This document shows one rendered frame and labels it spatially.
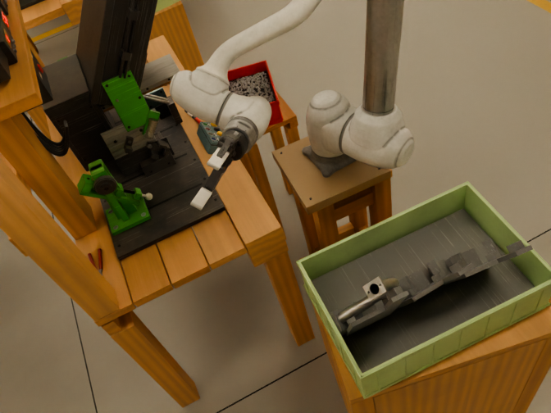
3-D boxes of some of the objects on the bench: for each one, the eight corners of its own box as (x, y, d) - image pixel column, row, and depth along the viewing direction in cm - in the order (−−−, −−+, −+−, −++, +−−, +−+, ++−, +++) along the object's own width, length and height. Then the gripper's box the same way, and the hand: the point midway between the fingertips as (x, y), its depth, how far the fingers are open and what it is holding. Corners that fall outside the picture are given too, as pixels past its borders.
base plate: (149, 65, 261) (147, 62, 259) (225, 210, 191) (224, 206, 189) (70, 100, 255) (69, 97, 254) (120, 260, 185) (117, 257, 184)
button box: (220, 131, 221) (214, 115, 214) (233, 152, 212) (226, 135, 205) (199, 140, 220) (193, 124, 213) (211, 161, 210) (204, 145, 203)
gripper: (208, 168, 145) (175, 215, 128) (238, 97, 128) (204, 139, 112) (232, 181, 145) (202, 229, 129) (265, 111, 129) (235, 156, 112)
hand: (205, 184), depth 121 cm, fingers open, 13 cm apart
